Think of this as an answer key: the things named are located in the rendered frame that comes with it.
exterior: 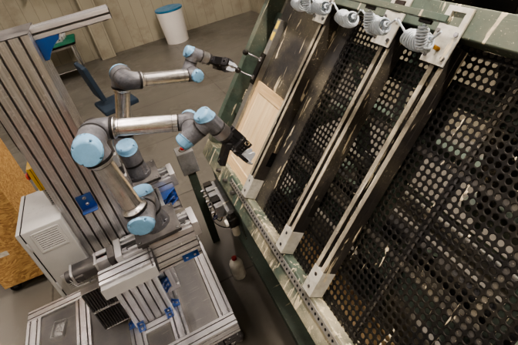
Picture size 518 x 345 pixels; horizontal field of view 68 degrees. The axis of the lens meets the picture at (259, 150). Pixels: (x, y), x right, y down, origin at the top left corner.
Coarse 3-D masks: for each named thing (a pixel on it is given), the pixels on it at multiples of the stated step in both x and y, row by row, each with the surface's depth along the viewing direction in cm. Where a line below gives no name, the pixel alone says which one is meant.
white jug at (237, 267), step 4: (232, 256) 274; (236, 256) 274; (232, 260) 275; (236, 260) 274; (240, 260) 276; (232, 264) 274; (236, 264) 273; (240, 264) 275; (232, 268) 274; (236, 268) 273; (240, 268) 275; (244, 268) 282; (232, 272) 278; (236, 272) 275; (240, 272) 277; (244, 272) 281; (236, 276) 279; (240, 276) 279; (244, 276) 282
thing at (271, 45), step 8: (280, 24) 227; (272, 32) 232; (280, 32) 229; (272, 40) 230; (272, 48) 232; (264, 64) 235; (264, 72) 238; (256, 80) 238; (248, 88) 243; (248, 96) 241; (240, 112) 245; (240, 120) 247
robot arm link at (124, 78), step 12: (120, 72) 204; (132, 72) 204; (144, 72) 209; (156, 72) 210; (168, 72) 213; (180, 72) 216; (192, 72) 218; (120, 84) 204; (132, 84) 204; (144, 84) 207; (156, 84) 211
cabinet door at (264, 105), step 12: (252, 96) 241; (264, 96) 228; (276, 96) 217; (252, 108) 238; (264, 108) 226; (276, 108) 215; (252, 120) 235; (264, 120) 223; (240, 132) 244; (252, 132) 232; (264, 132) 220; (252, 144) 229; (228, 156) 251; (240, 168) 235; (240, 180) 231
